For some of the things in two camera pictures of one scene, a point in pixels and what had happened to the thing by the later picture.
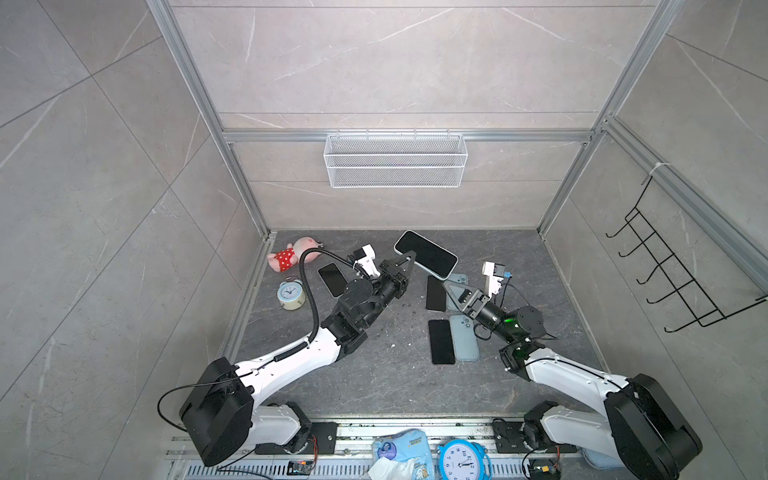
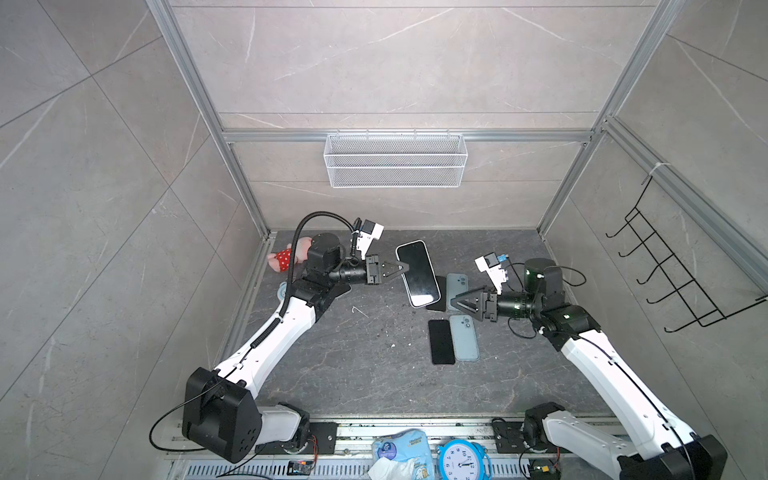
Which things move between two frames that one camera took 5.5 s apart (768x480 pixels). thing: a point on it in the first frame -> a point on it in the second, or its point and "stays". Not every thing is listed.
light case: [451, 304] stays
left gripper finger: [401, 264] stays
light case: [464, 338] stays
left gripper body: [385, 285] -> [360, 273]
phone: [435, 294] stays
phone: [434, 259] -> [421, 279]
